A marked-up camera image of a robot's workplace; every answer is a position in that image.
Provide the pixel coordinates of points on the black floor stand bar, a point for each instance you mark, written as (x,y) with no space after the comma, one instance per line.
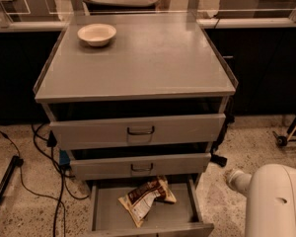
(15,162)

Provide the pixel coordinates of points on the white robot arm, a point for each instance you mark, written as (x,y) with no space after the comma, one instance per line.
(271,199)

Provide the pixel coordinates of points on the brown yellow chip bag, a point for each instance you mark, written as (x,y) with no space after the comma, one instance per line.
(139,201)

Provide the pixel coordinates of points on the black caster wheel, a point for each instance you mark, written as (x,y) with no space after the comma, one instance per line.
(219,160)

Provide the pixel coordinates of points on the grey drawer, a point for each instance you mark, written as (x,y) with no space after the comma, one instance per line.
(181,219)
(124,132)
(144,166)

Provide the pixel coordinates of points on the grey drawer cabinet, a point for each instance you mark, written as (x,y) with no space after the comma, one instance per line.
(157,65)

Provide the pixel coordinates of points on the grey top drawer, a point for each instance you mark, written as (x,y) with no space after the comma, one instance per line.
(124,132)

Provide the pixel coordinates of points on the grey middle drawer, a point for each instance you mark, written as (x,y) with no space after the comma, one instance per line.
(144,166)

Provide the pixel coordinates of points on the white paper bowl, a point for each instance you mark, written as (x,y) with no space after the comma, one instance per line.
(97,34)

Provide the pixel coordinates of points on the black wheeled cart base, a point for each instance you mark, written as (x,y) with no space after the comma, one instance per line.
(283,140)

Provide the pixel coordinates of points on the grey bottom drawer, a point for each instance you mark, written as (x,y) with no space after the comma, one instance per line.
(181,219)

